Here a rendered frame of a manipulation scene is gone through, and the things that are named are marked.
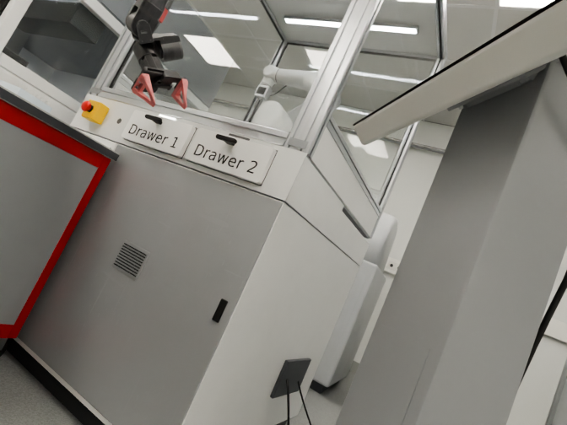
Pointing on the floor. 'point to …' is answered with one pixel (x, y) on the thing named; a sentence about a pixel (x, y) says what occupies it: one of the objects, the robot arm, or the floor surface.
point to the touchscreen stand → (473, 269)
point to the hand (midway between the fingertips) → (169, 104)
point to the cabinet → (183, 302)
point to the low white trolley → (39, 200)
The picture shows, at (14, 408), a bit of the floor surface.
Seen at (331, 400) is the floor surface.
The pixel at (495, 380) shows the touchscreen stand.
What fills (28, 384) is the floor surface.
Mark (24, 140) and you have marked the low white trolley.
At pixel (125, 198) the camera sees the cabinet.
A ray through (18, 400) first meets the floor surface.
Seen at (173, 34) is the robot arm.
